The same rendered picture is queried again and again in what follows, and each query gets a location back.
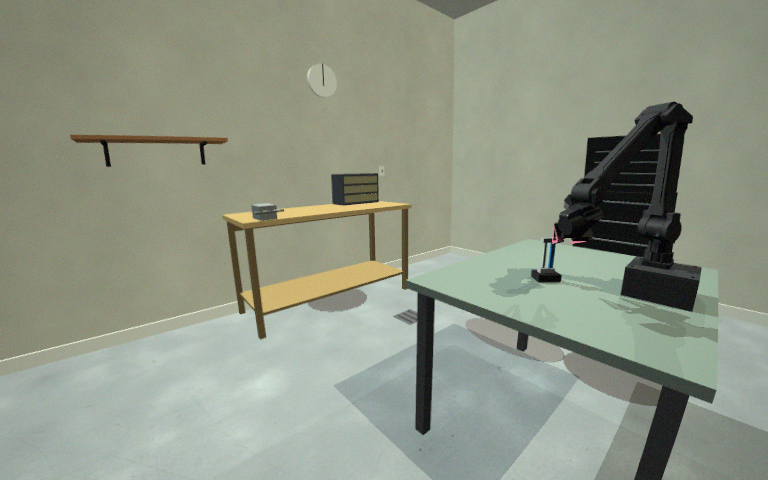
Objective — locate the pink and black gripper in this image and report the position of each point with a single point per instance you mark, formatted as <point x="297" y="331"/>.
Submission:
<point x="583" y="235"/>

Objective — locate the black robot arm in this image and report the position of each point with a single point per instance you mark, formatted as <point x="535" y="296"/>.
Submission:
<point x="665" y="230"/>

